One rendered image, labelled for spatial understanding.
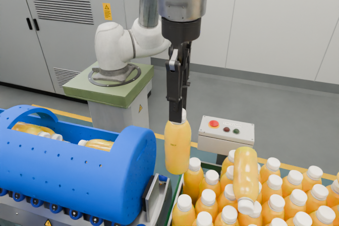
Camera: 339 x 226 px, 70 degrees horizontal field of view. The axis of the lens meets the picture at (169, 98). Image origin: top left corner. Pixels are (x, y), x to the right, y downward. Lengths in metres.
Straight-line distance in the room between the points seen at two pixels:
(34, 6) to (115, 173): 2.39
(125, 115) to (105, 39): 0.41
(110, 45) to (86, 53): 1.44
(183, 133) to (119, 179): 0.20
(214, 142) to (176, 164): 0.31
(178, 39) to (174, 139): 0.25
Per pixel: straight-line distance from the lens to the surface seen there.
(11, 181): 0.86
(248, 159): 0.75
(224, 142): 0.93
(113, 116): 1.36
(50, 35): 2.87
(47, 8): 2.75
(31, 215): 1.05
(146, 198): 0.78
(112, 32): 1.23
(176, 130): 0.58
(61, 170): 0.73
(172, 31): 0.45
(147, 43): 1.25
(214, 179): 0.77
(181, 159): 0.64
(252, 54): 3.43
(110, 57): 1.25
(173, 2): 0.43
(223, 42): 3.40
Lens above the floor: 1.70
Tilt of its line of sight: 34 degrees down
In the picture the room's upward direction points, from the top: straight up
